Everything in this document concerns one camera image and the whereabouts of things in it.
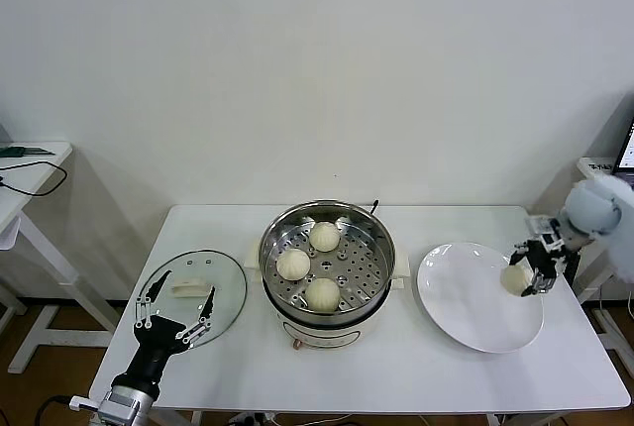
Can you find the open laptop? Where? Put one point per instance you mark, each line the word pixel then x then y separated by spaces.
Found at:
pixel 626 153

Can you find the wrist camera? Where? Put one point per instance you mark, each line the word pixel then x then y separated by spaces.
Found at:
pixel 545 233
pixel 84 402

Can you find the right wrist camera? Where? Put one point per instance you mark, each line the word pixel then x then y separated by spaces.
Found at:
pixel 545 233

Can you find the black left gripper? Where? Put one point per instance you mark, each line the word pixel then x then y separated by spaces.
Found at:
pixel 158 337

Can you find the cream electric cooker base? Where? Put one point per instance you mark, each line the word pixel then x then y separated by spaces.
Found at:
pixel 322 337

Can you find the white round plate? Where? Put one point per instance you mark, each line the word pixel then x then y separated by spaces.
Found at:
pixel 470 297

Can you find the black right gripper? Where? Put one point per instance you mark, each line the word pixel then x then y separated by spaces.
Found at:
pixel 545 260

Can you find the white steamed baozi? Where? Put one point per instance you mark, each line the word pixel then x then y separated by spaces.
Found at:
pixel 322 294
pixel 293 265
pixel 515 280
pixel 324 238

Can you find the stainless steel steamer basket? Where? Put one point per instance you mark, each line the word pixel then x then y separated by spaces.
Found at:
pixel 366 267

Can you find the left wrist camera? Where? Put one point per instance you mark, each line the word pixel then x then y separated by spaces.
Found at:
pixel 84 402

